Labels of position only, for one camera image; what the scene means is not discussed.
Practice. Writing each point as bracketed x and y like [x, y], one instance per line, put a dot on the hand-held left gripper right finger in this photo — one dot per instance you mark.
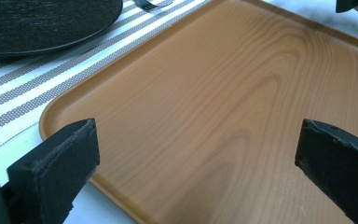
[338, 161]

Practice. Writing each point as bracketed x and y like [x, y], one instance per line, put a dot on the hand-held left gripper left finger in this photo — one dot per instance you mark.
[52, 171]

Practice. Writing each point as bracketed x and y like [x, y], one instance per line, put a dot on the striped placemat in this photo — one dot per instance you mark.
[28, 90]

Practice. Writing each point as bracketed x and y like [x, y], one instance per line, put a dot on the wooden tray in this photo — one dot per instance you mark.
[205, 109]

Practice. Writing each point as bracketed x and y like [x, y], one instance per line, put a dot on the black round plate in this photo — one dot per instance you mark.
[40, 21]

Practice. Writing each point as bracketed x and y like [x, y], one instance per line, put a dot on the metal fork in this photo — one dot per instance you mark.
[149, 4]

